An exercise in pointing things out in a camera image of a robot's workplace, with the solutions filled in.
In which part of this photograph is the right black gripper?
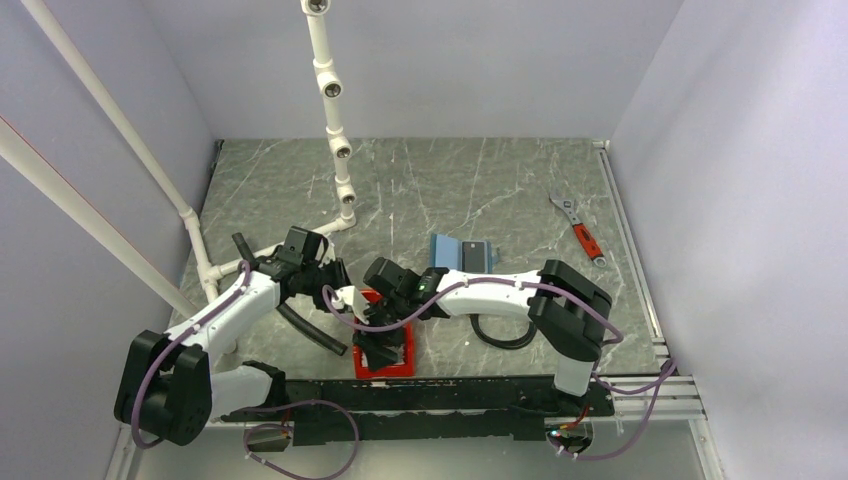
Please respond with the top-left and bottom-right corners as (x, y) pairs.
(353, 296), (413, 375)

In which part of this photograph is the blue card holder wallet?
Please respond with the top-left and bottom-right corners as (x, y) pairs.
(430, 234), (500, 274)

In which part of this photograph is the dark grey credit card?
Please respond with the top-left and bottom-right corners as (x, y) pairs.
(462, 241), (490, 273)

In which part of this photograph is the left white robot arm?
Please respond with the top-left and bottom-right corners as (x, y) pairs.
(114, 227), (351, 449)

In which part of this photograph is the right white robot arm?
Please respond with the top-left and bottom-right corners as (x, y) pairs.
(332, 257), (613, 415)

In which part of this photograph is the red plastic bin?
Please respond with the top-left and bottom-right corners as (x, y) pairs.
(352, 289), (416, 379)

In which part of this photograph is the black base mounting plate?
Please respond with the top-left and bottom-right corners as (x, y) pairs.
(223, 375), (614, 446)

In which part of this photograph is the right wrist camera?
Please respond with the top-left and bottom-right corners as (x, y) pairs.
(330, 286), (369, 325)

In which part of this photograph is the coiled black cable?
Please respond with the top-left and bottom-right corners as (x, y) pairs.
(468, 315), (539, 350)

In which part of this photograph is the black corrugated hose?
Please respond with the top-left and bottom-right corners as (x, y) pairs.
(231, 231), (348, 359)

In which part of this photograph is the red handled adjustable wrench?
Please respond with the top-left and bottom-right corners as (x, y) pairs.
(549, 191), (607, 268)

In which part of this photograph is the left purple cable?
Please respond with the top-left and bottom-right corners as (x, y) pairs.
(129, 260), (362, 480)

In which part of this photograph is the aluminium rail frame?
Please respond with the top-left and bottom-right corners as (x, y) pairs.
(105, 139), (723, 480)

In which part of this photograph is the white PVC pipe frame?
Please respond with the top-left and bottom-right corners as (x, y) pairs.
(0, 0), (359, 354)

